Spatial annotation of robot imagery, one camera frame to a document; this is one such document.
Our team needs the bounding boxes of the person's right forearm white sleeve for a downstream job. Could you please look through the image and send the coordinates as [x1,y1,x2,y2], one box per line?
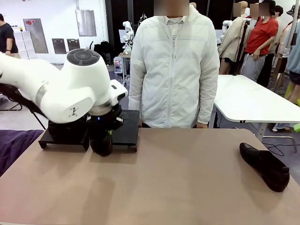
[128,77,143,122]

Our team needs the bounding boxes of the small metal wall plate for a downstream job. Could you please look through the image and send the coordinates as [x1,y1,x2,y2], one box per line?
[67,38,80,51]
[52,38,68,54]

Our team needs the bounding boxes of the person in red shirt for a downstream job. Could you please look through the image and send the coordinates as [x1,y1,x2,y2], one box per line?
[241,0,279,83]

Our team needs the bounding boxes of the man in khaki shorts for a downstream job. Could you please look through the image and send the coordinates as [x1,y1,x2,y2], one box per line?
[0,13,21,59]

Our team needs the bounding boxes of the white metal pole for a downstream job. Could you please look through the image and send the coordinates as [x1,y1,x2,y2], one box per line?
[285,0,300,58]

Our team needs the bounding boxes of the black tripod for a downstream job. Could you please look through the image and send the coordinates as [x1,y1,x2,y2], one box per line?
[234,18,250,76]

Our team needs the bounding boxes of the person in white jacket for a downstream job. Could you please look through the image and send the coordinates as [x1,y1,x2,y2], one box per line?
[128,2,221,129]

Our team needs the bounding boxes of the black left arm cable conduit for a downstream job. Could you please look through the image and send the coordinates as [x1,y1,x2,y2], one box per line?
[0,83,47,130]

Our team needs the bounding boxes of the pile of black bags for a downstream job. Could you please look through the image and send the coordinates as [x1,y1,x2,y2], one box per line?
[93,40,112,65]

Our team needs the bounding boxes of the white table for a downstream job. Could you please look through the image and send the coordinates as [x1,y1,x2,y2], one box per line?
[210,75,300,146]

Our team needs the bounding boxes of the person's left forearm white sleeve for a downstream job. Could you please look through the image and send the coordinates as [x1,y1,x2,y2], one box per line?
[198,77,220,125]

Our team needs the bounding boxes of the cart with lit computer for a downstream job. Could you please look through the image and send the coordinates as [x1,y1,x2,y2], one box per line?
[113,52,132,86]

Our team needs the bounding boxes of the grey cabinet door red sign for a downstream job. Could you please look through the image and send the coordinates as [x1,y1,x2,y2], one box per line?
[23,18,49,54]

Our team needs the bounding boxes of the person in beige top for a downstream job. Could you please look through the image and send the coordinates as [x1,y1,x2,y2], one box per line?
[269,6,285,61]

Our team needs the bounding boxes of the black floor cables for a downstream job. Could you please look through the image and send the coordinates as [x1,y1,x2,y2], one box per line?
[262,140,297,157]

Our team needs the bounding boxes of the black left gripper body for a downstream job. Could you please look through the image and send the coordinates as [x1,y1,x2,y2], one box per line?
[87,105,124,132]

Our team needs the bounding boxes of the light blue garment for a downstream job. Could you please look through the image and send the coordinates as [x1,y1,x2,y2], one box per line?
[287,39,300,75]

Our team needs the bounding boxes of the tall metal wall panel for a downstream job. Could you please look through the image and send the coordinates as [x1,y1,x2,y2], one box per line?
[75,9,97,37]

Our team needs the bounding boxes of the white drawer units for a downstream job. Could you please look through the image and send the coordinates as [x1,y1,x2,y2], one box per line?
[13,31,37,59]

